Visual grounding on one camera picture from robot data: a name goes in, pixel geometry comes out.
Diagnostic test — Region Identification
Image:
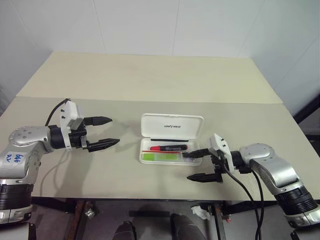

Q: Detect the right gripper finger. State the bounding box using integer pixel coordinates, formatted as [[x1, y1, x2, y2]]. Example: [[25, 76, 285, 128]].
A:
[[186, 172, 216, 183], [183, 148, 212, 159]]

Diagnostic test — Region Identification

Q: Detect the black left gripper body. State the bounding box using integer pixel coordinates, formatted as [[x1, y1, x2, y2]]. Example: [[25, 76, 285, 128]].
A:
[[69, 122, 90, 151]]

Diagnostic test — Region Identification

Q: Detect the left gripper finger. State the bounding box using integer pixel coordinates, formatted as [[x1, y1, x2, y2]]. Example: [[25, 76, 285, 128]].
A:
[[86, 137, 121, 153], [83, 115, 113, 127]]

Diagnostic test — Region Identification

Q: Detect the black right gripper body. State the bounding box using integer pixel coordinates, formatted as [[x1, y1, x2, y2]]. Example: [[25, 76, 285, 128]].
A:
[[209, 152, 230, 185]]

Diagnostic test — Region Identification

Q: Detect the black marker with red cap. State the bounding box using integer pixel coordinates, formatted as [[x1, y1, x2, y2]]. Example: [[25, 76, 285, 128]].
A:
[[149, 144, 188, 152]]

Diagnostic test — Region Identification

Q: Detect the white pencil case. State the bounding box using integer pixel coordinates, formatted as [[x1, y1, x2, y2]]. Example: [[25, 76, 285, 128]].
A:
[[138, 112, 205, 166]]

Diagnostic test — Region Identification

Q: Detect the green highlighter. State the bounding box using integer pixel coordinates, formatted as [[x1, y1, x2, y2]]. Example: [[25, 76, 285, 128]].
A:
[[142, 153, 182, 163]]

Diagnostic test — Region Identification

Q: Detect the black pen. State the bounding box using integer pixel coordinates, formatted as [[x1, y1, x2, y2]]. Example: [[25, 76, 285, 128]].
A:
[[150, 137, 189, 143]]

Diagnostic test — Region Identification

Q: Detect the crumpled white paper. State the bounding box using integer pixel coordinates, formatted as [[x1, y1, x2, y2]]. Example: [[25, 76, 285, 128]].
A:
[[190, 204, 210, 221]]

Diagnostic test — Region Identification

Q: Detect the rusty brown table leg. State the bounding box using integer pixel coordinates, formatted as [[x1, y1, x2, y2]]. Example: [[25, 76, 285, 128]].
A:
[[214, 203, 227, 240], [73, 199, 87, 240]]

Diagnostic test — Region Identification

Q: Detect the large dark rounded shape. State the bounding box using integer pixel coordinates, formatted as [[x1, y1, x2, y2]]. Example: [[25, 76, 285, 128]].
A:
[[169, 212, 210, 240]]

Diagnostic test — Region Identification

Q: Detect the small dark rounded shape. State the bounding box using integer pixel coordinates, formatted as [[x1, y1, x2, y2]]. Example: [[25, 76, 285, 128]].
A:
[[112, 221, 138, 240]]

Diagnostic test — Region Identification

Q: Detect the dark furniture piece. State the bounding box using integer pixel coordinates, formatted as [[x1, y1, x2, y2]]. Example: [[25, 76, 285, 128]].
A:
[[292, 96, 320, 151]]

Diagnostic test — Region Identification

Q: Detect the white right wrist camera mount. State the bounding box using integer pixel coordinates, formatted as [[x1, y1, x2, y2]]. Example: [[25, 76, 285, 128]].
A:
[[208, 133, 237, 173]]

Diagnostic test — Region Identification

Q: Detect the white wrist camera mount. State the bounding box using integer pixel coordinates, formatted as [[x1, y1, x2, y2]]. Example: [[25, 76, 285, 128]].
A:
[[208, 133, 237, 173], [59, 100, 86, 151]]

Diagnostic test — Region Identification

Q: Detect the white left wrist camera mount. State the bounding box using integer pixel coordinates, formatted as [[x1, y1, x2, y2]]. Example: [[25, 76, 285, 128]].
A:
[[59, 100, 86, 151]]

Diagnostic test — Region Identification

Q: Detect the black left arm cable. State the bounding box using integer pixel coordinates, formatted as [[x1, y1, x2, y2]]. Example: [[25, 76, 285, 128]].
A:
[[44, 98, 70, 127]]

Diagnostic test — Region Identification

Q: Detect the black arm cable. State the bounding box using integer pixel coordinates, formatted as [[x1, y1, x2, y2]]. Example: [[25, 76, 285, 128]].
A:
[[44, 98, 70, 127], [219, 156, 266, 240]]

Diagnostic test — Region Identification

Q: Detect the black table frame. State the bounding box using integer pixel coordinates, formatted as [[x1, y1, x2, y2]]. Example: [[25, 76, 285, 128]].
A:
[[31, 197, 278, 217]]

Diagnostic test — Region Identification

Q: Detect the small silver metal bracket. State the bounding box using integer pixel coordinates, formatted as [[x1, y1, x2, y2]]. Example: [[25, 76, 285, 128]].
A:
[[84, 208, 98, 220]]

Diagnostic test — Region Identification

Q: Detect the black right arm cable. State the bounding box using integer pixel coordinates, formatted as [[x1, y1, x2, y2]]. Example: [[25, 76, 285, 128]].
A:
[[219, 156, 266, 240]]

